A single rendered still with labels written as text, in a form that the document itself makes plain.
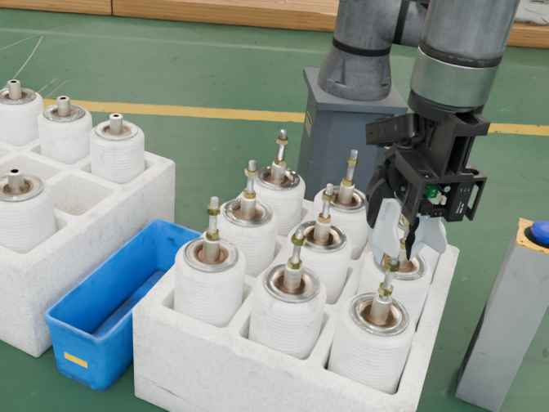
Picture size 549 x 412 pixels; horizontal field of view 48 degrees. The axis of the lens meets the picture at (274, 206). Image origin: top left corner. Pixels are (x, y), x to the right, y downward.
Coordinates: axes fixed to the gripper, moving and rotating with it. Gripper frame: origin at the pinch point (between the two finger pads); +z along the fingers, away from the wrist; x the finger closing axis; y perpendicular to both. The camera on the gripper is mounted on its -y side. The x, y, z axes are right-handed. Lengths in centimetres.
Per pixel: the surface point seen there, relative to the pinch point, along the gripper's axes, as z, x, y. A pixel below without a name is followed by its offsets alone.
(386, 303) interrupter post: 7.1, 0.0, 1.8
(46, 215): 13, -40, -31
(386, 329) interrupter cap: 9.8, -0.2, 3.5
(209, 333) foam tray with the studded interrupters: 17.1, -19.8, -6.4
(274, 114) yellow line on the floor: 35, 20, -108
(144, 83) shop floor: 35, -16, -132
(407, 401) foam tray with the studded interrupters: 17.1, 1.8, 8.7
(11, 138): 17, -48, -62
